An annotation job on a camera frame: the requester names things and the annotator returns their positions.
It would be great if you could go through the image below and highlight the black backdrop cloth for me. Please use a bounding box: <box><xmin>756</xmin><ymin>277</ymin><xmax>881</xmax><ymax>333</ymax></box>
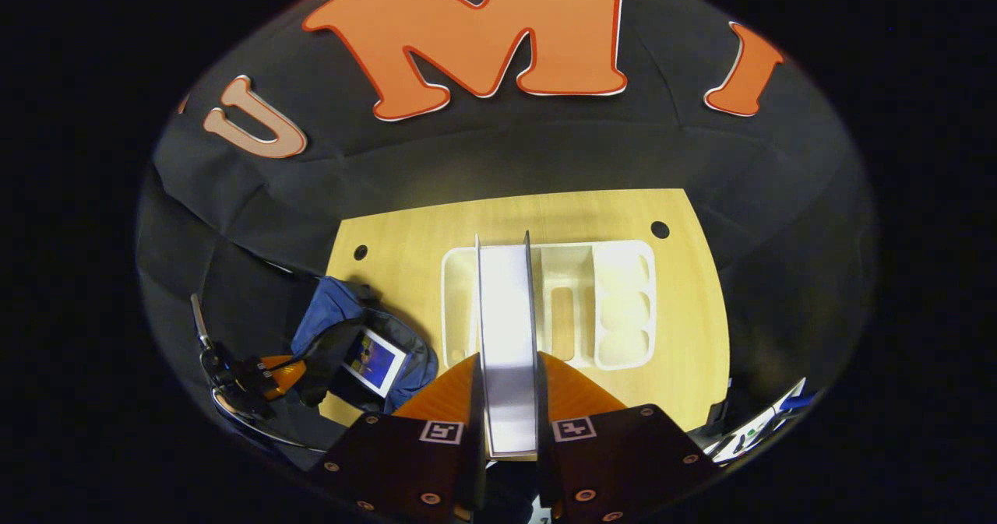
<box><xmin>134</xmin><ymin>0</ymin><xmax>879</xmax><ymax>466</ymax></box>

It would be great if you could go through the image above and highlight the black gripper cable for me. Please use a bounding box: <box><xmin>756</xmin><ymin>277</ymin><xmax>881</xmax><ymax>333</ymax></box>
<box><xmin>190</xmin><ymin>293</ymin><xmax>329</xmax><ymax>456</ymax></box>

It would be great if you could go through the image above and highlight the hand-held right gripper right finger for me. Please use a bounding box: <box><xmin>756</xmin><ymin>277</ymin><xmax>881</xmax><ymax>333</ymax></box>
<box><xmin>536</xmin><ymin>351</ymin><xmax>722</xmax><ymax>523</ymax></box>

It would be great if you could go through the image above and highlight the blue schoolbag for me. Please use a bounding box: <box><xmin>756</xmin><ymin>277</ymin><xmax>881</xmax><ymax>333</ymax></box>
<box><xmin>290</xmin><ymin>276</ymin><xmax>440</xmax><ymax>416</ymax></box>

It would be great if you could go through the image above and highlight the grey cover book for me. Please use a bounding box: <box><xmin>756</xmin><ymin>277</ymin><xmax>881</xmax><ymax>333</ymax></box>
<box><xmin>473</xmin><ymin>231</ymin><xmax>541</xmax><ymax>459</ymax></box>

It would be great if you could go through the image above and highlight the blue cover book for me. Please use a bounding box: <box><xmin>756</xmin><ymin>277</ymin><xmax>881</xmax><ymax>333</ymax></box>
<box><xmin>342</xmin><ymin>326</ymin><xmax>409</xmax><ymax>399</ymax></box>

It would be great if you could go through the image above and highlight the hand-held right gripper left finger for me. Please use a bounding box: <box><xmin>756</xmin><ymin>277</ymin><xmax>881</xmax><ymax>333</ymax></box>
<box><xmin>308</xmin><ymin>353</ymin><xmax>488</xmax><ymax>523</ymax></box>

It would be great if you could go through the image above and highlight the white plastic bookshelf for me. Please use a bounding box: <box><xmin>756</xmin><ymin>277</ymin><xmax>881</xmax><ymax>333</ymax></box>
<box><xmin>440</xmin><ymin>239</ymin><xmax>658</xmax><ymax>372</ymax></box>

